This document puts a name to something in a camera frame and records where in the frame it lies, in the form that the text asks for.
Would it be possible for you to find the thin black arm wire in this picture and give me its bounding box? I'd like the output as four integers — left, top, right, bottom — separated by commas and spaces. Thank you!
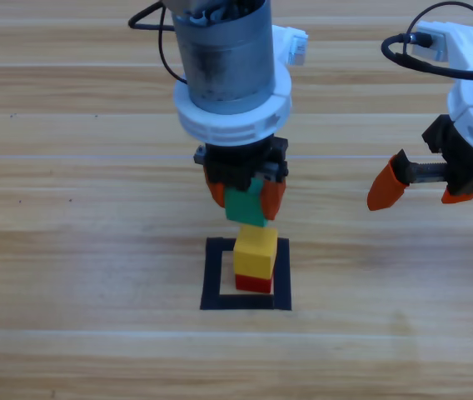
157, 6, 188, 84
405, 1, 473, 74

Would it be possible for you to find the yellow wooden cube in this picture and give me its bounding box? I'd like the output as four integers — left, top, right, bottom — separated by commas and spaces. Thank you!
232, 224, 279, 279

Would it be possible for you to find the green wooden cube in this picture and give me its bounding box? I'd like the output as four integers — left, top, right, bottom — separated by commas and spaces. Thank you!
224, 177, 270, 228

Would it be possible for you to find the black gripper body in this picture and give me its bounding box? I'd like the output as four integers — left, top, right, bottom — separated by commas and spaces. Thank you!
406, 112, 473, 198
193, 136, 291, 193

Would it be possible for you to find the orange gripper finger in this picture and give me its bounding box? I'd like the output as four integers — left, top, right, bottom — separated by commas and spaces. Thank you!
366, 148, 413, 212
441, 186, 473, 205
260, 178, 287, 222
203, 164, 228, 209

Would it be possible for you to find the black tape square outline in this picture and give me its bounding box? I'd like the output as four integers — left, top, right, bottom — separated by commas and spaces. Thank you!
199, 237, 293, 312

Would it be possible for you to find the red wooden cube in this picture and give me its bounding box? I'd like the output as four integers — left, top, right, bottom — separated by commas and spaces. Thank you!
235, 272, 274, 294

